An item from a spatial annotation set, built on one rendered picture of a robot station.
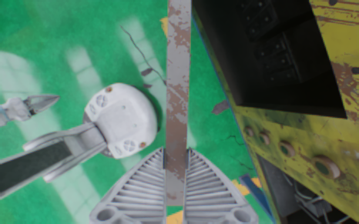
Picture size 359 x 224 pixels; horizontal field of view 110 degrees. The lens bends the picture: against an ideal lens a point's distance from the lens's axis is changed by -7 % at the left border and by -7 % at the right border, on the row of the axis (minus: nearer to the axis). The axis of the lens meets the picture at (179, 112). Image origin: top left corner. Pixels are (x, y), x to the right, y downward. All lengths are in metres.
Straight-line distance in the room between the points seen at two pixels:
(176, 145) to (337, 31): 0.28
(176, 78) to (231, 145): 1.44
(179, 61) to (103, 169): 1.65
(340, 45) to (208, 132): 1.27
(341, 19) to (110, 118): 1.20
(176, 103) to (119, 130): 1.06
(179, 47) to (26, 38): 2.05
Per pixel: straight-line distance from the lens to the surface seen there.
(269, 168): 0.84
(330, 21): 0.31
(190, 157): 0.16
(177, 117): 0.16
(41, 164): 0.85
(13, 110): 0.84
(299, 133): 0.45
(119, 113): 1.18
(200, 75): 1.42
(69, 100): 1.76
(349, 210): 0.51
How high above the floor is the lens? 1.38
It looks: 85 degrees down
